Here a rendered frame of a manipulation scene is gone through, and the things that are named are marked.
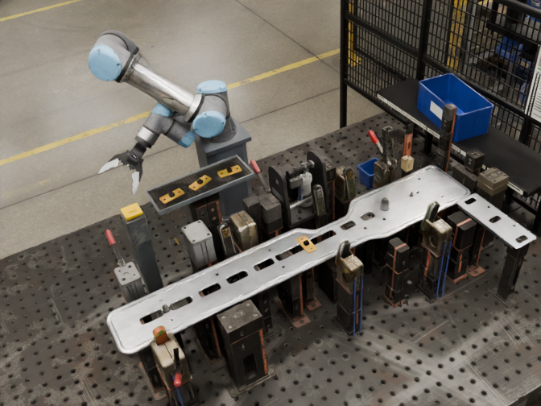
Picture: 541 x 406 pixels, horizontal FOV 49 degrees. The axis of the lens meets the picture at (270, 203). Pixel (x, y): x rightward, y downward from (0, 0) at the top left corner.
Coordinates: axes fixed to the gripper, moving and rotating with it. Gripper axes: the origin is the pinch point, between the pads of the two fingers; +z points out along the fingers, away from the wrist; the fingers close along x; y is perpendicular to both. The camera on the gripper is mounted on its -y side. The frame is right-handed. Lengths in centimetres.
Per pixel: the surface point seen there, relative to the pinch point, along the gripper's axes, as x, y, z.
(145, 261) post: -24.5, -14.0, 16.0
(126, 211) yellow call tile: -9.6, -24.0, 2.6
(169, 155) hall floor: -7, 203, -13
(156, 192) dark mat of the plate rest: -14.6, -18.1, -7.6
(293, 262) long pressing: -66, -35, -14
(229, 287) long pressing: -51, -39, 4
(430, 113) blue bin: -93, 14, -95
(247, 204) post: -44, -21, -22
